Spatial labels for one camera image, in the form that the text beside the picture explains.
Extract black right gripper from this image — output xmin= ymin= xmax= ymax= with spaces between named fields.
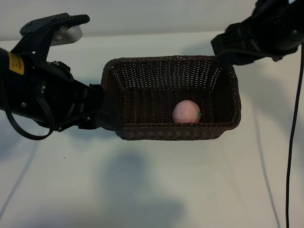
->
xmin=210 ymin=0 xmax=304 ymax=67

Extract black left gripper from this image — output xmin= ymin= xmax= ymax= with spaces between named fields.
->
xmin=16 ymin=54 xmax=123 ymax=132

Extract dark brown wicker basket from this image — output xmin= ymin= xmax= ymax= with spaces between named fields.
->
xmin=101 ymin=55 xmax=242 ymax=141

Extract pink peach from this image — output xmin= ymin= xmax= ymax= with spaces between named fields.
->
xmin=172 ymin=99 xmax=202 ymax=124

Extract flat black ribbon cable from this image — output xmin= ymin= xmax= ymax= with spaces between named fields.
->
xmin=4 ymin=80 xmax=57 ymax=141

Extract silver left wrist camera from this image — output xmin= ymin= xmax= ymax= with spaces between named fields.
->
xmin=49 ymin=25 xmax=84 ymax=46

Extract black left camera bracket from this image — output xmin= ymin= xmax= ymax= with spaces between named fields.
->
xmin=19 ymin=13 xmax=72 ymax=69

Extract black braided cable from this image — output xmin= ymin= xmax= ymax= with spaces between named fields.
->
xmin=10 ymin=14 xmax=91 ymax=54

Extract thin dark hanging cable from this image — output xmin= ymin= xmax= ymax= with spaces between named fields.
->
xmin=285 ymin=45 xmax=304 ymax=228

